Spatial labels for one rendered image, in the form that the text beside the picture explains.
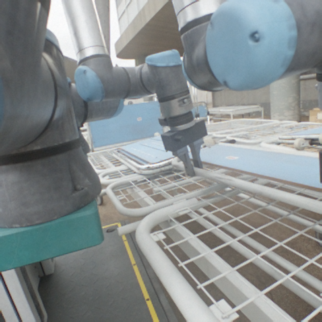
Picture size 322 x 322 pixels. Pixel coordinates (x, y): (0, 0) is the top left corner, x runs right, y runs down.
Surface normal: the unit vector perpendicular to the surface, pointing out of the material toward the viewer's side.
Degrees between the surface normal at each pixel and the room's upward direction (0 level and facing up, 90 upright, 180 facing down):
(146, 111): 90
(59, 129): 90
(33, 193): 70
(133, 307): 0
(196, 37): 98
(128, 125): 90
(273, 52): 111
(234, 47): 100
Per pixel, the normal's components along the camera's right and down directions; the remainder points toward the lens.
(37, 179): 0.37, -0.17
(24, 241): 0.33, 0.19
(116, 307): -0.13, -0.96
